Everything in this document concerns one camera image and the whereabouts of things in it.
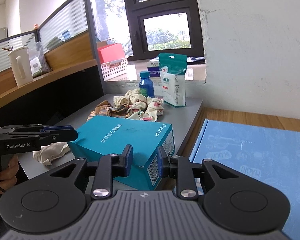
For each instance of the plain cream sock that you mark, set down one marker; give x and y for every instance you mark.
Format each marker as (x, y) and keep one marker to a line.
(52, 152)

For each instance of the frosted glass partition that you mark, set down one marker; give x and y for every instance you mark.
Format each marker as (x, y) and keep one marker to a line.
(62, 17)

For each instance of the beige pink cloth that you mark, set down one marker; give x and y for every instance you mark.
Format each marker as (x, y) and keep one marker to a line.
(105, 110)

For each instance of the stick in jug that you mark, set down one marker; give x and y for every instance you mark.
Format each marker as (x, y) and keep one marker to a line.
(7, 48)

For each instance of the green white bandage bag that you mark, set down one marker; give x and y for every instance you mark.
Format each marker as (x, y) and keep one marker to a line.
(173, 85)

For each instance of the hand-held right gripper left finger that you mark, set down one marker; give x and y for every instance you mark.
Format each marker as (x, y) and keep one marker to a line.
(127, 160)

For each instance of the cream pink print sock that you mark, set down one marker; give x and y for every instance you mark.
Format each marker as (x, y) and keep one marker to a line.
(150, 108)

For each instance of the person's left hand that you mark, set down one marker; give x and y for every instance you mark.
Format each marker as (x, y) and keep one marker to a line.
(8, 172)

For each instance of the small orange figure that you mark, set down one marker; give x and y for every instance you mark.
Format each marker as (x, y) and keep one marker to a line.
(36, 26)

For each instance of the red box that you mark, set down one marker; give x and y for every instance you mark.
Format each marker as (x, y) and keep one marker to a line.
(110, 52)

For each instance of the white jug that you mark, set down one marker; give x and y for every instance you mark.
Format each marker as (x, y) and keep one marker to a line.
(21, 67)

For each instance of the clear bag with dark contents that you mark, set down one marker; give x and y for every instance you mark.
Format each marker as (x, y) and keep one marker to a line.
(38, 62)

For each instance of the stone window sill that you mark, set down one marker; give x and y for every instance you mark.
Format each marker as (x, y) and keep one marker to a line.
(135, 71)

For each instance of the blue plastic bottle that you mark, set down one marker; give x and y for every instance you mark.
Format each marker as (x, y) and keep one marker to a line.
(147, 86)

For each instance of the white plastic basket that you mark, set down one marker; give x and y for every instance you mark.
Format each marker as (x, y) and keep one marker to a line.
(113, 70)

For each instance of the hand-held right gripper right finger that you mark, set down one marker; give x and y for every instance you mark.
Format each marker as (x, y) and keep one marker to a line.
(161, 162)

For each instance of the dark framed window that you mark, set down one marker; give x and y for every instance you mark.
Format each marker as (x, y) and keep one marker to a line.
(165, 17)

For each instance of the wooden counter shelf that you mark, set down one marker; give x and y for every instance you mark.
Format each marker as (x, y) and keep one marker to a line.
(52, 72)

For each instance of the cream floral sock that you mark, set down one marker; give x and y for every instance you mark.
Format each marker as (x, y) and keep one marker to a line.
(126, 98)

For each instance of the light blue printed box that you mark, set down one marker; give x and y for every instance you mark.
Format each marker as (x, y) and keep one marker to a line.
(252, 142)

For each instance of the blue white small box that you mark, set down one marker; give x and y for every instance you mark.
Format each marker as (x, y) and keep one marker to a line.
(153, 67)

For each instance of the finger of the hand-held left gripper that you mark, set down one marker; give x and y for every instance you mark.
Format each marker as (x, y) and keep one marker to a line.
(62, 136)
(57, 128)

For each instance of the teal box lid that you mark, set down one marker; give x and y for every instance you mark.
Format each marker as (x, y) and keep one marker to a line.
(120, 135)

